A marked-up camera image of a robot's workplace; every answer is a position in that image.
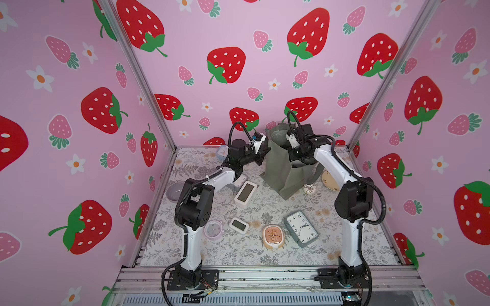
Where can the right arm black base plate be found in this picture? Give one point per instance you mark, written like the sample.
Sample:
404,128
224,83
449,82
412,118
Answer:
343,279

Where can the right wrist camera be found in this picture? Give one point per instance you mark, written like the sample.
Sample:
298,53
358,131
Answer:
292,139

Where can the cream floral plate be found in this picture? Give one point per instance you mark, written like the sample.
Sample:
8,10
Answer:
329,182

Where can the white digital clock green screen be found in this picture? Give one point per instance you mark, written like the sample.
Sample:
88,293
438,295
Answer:
245,194

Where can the lilac round alarm clock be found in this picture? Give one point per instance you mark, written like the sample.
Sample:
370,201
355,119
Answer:
213,230

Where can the small patterned round trinket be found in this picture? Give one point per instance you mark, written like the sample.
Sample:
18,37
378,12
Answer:
309,189

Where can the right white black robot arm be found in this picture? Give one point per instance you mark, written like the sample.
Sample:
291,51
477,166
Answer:
354,200

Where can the peach cat-face clock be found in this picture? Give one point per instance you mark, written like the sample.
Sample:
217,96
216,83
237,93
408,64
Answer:
273,237

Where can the small light blue clock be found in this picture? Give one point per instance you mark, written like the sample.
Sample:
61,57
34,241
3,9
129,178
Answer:
222,152

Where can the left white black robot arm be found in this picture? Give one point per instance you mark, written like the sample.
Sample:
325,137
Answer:
195,203

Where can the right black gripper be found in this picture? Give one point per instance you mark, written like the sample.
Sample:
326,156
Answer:
297,153

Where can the aluminium front rail frame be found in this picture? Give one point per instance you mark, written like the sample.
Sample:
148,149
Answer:
274,285

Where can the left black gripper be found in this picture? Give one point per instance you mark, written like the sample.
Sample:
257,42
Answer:
259,156

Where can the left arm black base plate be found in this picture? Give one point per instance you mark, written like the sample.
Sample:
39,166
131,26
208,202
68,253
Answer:
184,280

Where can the grey-green canvas tote bag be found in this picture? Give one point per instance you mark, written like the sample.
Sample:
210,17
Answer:
284,176

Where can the lilac round dish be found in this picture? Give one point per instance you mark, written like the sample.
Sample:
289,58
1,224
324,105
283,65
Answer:
173,192

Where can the left corner aluminium post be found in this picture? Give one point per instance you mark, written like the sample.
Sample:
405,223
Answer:
136,27

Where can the small white square digital clock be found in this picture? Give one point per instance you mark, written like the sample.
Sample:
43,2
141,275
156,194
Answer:
238,225

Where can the right corner aluminium post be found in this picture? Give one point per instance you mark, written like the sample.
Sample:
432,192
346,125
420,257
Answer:
419,25

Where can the corner aluminium post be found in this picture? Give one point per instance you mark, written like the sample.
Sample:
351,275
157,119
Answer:
419,25
136,27

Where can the large grey-green rectangular clock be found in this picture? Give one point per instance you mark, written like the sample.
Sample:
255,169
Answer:
300,228

